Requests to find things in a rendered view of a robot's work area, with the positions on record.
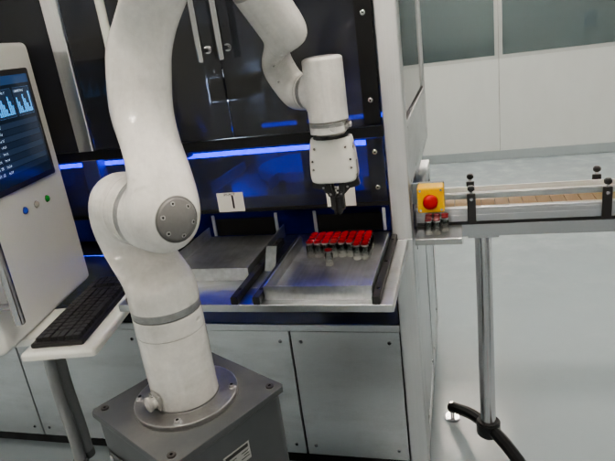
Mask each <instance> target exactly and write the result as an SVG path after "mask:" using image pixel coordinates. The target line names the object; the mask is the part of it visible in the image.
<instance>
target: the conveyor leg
mask: <svg viewBox="0 0 615 461"><path fill-rule="evenodd" d="M496 237H500V235H491V236H468V238H475V263H476V291H477V319H478V346H479V374H480V420H481V422H482V423H484V424H487V425H491V424H494V423H495V422H496V408H495V368H494V328H493V288H492V247H491V238H496Z"/></svg>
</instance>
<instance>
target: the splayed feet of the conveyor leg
mask: <svg viewBox="0 0 615 461"><path fill-rule="evenodd" d="M448 410H449V412H447V413H446V414H445V419H446V420H447V421H448V422H450V423H456V422H458V421H459V420H460V416H463V417H466V418H468V419H470V420H471V421H472V422H474V423H475V424H476V425H477V434H478V435H479V436H480V437H481V438H484V439H487V440H494V441H495V443H496V444H497V445H498V446H499V447H500V448H501V449H502V451H503V452H504V454H506V455H507V457H508V458H509V459H510V461H526V460H525V459H524V458H523V456H522V454H521V453H520V452H519V450H518V449H517V448H516V446H515V445H514V444H513V442H512V441H511V440H510V439H509V438H508V437H507V435H506V434H505V433H504V432H503V431H502V430H501V421H500V419H499V418H498V417H496V422H495V423H494V424H491V425H487V424H484V423H482V422H481V420H480V412H478V411H477V410H475V409H473V408H470V407H469V406H466V405H463V404H459V403H456V402H453V401H450V403H449V404H448Z"/></svg>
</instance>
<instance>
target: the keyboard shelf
mask: <svg viewBox="0 0 615 461"><path fill-rule="evenodd" d="M125 299H126V295H124V297H123V298H122V299H121V300H120V302H119V303H118V304H117V305H116V306H115V307H114V309H113V310H112V311H111V312H110V314H109V315H108V316H107V317H106V318H105V319H104V320H103V322H102V323H101V324H100V325H99V326H98V327H97V328H96V329H95V331H94V332H93V333H92V334H91V336H90V337H89V338H88V339H87V340H86V341H85V343H84V344H83V345H74V346H62V347H51V348H31V344H32V343H33V342H34V341H35V340H36V337H37V336H39V334H40V333H41V332H43V331H44V330H45V329H46V328H47V327H48V326H49V325H50V324H51V323H52V322H53V321H54V320H55V319H56V318H57V317H58V316H59V315H60V314H61V313H62V312H63V311H64V310H65V309H66V308H61V309H54V310H53V311H52V312H51V313H50V314H49V315H48V316H46V317H45V318H44V319H43V320H42V321H41V322H40V323H39V324H38V325H37V326H36V327H35V328H34V329H33V330H32V331H31V332H29V333H28V334H27V335H26V336H25V337H24V338H23V339H22V340H21V341H20V342H19V343H18V344H17V345H16V346H15V348H17V347H28V346H29V347H28V348H27V349H26V350H25V351H24V352H23V353H22V355H21V359H22V361H35V360H47V359H69V358H81V357H91V356H95V355H97V354H98V353H99V351H100V350H101V349H102V348H103V346H104V345H105V343H106V342H107V341H108V339H109V338H110V337H111V336H112V334H113V333H114V331H115V330H116V329H117V328H118V327H119V326H120V325H121V323H122V322H123V321H124V319H125V318H126V317H127V315H128V314H129V313H130V312H120V310H119V305H120V304H121V303H122V302H123V301H124V300H125Z"/></svg>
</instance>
